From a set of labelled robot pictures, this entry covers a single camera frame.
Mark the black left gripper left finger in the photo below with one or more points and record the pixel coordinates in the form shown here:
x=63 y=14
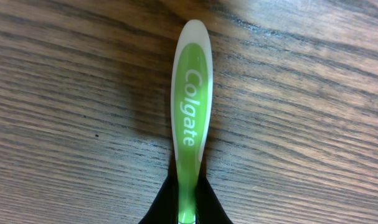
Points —
x=164 y=209

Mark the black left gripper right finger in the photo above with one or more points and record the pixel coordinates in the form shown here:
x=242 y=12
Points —
x=208 y=208

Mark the green Colgate toothbrush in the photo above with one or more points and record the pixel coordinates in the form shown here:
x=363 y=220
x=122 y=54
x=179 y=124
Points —
x=191 y=103

